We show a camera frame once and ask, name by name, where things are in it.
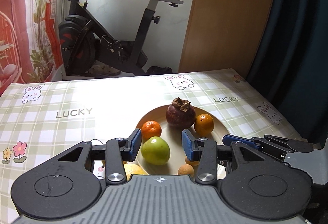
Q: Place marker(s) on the brown longan fruit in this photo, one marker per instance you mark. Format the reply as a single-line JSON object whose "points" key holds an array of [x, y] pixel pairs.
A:
{"points": [[186, 169]]}

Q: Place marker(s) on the wooden wardrobe panel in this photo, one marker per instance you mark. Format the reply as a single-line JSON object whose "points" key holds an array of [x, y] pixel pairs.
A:
{"points": [[223, 34]]}

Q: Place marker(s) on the black exercise bike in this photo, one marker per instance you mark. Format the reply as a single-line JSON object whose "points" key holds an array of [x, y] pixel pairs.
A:
{"points": [[108, 32]]}

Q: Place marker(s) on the green plaid tablecloth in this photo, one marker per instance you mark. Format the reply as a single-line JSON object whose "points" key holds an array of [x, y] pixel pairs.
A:
{"points": [[68, 112]]}

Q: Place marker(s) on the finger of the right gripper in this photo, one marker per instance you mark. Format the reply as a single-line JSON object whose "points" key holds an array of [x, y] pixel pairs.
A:
{"points": [[292, 145], [271, 149]]}

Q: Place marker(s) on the dark purple mangosteen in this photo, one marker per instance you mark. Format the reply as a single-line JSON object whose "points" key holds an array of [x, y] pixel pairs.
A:
{"points": [[180, 114]]}

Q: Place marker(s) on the dark teal curtain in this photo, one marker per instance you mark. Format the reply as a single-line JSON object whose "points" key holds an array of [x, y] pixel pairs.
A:
{"points": [[290, 66]]}

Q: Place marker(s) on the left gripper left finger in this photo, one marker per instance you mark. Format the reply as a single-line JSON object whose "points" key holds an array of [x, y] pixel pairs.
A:
{"points": [[117, 151]]}

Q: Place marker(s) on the yellow lemon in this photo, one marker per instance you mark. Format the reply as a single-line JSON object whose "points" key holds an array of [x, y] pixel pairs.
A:
{"points": [[133, 169]]}

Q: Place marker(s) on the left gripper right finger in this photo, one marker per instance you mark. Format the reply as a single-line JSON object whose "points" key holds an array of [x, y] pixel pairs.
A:
{"points": [[203, 150]]}

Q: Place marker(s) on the small orange kumquat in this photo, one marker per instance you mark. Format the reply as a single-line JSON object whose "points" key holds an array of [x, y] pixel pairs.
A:
{"points": [[204, 125]]}

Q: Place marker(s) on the pink printed wall tapestry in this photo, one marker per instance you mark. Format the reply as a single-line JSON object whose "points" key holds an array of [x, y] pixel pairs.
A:
{"points": [[29, 42]]}

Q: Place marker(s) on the small orange mandarin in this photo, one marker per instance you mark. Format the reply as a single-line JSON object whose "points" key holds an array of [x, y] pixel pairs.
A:
{"points": [[151, 129]]}

